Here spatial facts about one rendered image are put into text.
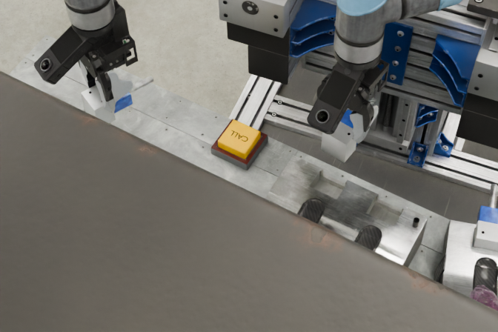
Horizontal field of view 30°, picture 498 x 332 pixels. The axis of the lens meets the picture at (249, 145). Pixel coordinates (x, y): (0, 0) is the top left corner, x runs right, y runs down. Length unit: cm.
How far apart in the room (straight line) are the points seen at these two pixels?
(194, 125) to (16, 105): 150
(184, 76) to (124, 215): 265
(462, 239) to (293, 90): 109
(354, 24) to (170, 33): 172
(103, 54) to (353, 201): 49
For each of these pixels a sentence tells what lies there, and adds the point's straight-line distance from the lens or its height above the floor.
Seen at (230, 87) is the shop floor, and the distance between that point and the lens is 289.
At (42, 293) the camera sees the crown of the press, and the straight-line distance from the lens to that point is 28.
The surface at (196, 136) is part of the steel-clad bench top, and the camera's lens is 179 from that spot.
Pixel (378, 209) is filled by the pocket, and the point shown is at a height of 86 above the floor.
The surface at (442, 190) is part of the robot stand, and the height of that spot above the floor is 21.
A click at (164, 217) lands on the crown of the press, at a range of 28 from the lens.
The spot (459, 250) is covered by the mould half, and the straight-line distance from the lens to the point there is 162.
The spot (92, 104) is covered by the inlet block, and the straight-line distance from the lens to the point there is 166.
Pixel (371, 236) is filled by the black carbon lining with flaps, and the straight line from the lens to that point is 158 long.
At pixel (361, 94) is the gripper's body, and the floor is 108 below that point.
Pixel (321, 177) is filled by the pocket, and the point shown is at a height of 87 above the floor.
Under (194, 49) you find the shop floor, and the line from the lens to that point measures 300.
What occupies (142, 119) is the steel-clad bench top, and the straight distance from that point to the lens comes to 182.
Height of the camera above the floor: 225
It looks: 55 degrees down
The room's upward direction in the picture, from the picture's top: 1 degrees counter-clockwise
